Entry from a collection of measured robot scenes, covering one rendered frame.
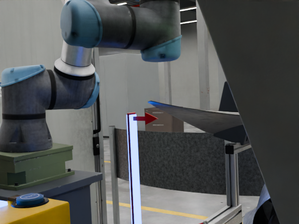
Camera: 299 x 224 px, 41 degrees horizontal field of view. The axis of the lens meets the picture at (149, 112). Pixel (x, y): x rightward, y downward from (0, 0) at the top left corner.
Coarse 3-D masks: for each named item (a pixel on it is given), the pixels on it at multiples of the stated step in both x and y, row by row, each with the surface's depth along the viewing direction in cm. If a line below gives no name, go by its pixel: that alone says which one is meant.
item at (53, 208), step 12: (12, 204) 59; (36, 204) 58; (48, 204) 59; (60, 204) 59; (0, 216) 54; (12, 216) 54; (24, 216) 54; (36, 216) 55; (48, 216) 57; (60, 216) 59
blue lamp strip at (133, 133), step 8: (136, 128) 80; (136, 136) 80; (136, 144) 80; (136, 152) 80; (136, 160) 80; (136, 168) 80; (136, 176) 80; (136, 184) 80; (136, 192) 80; (136, 200) 80; (136, 208) 80; (136, 216) 80
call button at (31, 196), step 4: (20, 196) 60; (24, 196) 60; (28, 196) 60; (32, 196) 60; (36, 196) 60; (40, 196) 60; (16, 200) 59; (20, 200) 58; (24, 200) 58; (28, 200) 58; (32, 200) 58; (36, 200) 59; (40, 200) 59; (16, 204) 59; (20, 204) 58; (24, 204) 58; (28, 204) 58; (32, 204) 58
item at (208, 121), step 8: (152, 104) 67; (160, 104) 65; (168, 104) 64; (168, 112) 73; (176, 112) 71; (184, 112) 70; (192, 112) 68; (200, 112) 66; (208, 112) 62; (216, 112) 61; (224, 112) 61; (232, 112) 62; (184, 120) 77; (192, 120) 77; (200, 120) 76; (208, 120) 75; (216, 120) 75; (224, 120) 74; (232, 120) 74; (240, 120) 73; (200, 128) 81; (208, 128) 80; (216, 128) 80; (224, 128) 80
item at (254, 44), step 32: (224, 0) 26; (256, 0) 25; (288, 0) 24; (224, 32) 28; (256, 32) 27; (288, 32) 26; (224, 64) 30; (256, 64) 29; (288, 64) 27; (256, 96) 31; (288, 96) 29; (256, 128) 33; (288, 128) 32; (256, 160) 36; (288, 160) 35; (288, 192) 38
